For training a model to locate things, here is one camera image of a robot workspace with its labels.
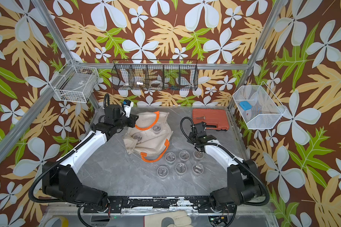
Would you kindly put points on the red plastic tool case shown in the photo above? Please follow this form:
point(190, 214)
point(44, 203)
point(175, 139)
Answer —
point(215, 119)

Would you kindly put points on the clear seed jar stack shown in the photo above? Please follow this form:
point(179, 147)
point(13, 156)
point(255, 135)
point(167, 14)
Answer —
point(157, 128)
point(137, 136)

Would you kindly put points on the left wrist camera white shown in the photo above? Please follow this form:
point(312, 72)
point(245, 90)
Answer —
point(127, 106)

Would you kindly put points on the black wire basket rear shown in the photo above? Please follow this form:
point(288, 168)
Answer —
point(154, 74)

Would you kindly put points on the white wire basket left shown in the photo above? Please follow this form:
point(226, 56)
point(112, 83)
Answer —
point(74, 82)

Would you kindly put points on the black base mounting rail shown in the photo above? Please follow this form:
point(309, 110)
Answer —
point(147, 204)

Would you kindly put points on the beige canvas bag orange handles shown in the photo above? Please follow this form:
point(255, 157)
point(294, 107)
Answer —
point(153, 146)

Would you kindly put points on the white mesh basket right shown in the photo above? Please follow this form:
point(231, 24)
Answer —
point(267, 109)

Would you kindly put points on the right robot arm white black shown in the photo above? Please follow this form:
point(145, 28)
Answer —
point(244, 186)

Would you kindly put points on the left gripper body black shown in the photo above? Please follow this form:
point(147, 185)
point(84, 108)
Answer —
point(125, 122)

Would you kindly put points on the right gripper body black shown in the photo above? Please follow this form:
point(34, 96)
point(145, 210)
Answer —
point(192, 139)

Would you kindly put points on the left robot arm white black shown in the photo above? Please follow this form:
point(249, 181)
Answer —
point(59, 181)

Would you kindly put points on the blue object in basket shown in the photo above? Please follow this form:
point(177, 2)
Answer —
point(245, 105)

